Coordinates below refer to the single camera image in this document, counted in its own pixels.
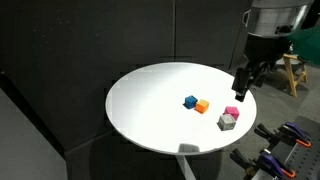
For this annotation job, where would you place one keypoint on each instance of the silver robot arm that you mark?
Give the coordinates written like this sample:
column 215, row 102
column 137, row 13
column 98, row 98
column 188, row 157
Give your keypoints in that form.
column 269, row 23

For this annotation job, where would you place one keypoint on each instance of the pink block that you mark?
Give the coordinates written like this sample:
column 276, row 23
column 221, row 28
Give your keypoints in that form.
column 233, row 111

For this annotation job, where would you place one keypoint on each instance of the grey block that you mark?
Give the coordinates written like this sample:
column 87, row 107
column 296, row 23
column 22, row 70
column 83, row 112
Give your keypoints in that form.
column 226, row 122

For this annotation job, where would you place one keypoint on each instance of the blue block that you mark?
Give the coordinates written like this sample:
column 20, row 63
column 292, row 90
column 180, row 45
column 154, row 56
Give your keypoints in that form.
column 190, row 102

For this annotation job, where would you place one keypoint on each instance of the orange block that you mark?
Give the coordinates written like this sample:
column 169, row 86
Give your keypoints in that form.
column 202, row 106

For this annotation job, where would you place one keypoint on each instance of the upper purple spring clamp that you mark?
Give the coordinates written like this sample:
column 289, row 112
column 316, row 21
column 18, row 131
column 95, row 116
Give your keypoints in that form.
column 288, row 133

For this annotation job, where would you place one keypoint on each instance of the black perforated metal board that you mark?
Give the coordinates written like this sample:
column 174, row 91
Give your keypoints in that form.
column 305, row 161

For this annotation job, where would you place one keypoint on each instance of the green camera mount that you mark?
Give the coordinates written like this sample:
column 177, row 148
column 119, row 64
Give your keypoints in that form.
column 306, row 44

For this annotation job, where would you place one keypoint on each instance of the lower purple spring clamp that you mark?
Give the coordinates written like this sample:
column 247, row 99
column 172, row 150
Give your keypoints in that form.
column 265, row 162

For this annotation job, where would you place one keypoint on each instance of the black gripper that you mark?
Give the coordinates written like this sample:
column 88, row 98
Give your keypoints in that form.
column 262, row 54

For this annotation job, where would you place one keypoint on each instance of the wooden chair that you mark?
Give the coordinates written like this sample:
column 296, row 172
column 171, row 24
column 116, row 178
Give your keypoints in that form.
column 296, row 71

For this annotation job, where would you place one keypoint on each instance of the purple spring clamp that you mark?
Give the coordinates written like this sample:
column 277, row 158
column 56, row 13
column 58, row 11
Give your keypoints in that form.
column 288, row 133
column 265, row 162

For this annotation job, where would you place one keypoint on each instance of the white table leg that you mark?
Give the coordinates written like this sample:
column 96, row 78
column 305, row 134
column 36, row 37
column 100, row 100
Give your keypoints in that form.
column 185, row 168

